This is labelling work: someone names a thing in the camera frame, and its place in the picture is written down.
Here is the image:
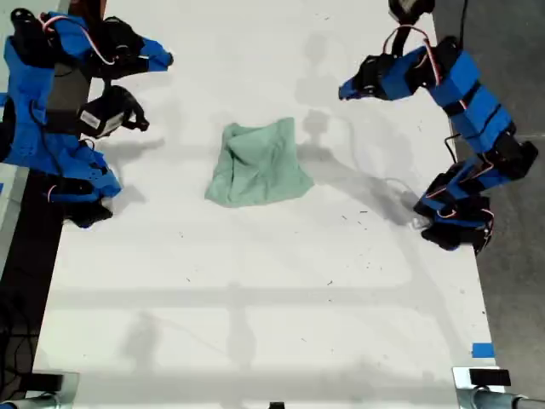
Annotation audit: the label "pale green T-shirt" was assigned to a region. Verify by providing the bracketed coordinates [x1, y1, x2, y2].
[204, 116, 316, 210]

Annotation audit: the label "white side table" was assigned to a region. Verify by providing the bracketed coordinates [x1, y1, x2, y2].
[0, 0, 72, 276]

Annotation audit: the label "small blue tape patch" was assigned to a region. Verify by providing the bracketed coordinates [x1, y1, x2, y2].
[471, 342, 496, 360]

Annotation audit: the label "small black box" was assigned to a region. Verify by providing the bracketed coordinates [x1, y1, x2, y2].
[468, 368, 512, 387]
[31, 372, 66, 391]

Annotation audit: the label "grey metal tube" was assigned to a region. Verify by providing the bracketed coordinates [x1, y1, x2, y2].
[457, 389, 545, 409]

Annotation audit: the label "short black camera stalk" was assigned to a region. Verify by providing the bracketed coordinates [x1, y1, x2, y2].
[390, 23, 410, 57]

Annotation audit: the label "black camera box with label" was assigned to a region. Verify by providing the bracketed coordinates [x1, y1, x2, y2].
[77, 84, 151, 139]

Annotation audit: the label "black and grey camera box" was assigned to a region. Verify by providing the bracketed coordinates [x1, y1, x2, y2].
[387, 0, 437, 23]

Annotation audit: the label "black camera cable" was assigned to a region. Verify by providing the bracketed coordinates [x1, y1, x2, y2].
[457, 0, 470, 43]

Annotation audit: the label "silver metal bracket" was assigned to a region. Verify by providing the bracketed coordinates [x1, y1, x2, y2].
[451, 366, 513, 409]
[25, 371, 81, 409]

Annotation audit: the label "black floor cables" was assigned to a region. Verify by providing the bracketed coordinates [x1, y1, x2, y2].
[0, 293, 42, 384]

